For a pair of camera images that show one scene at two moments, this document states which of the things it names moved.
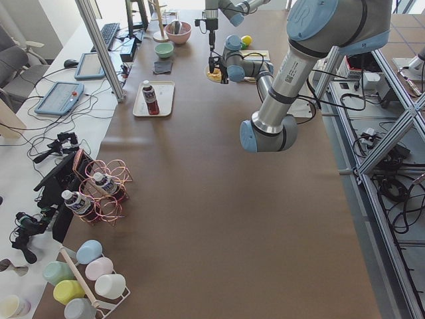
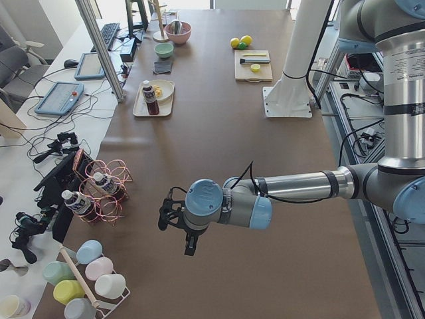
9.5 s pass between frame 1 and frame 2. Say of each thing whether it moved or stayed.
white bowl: moved
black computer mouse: stayed
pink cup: stayed
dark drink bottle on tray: stayed
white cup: stayed
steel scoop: stayed
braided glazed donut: moved
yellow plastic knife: stayed
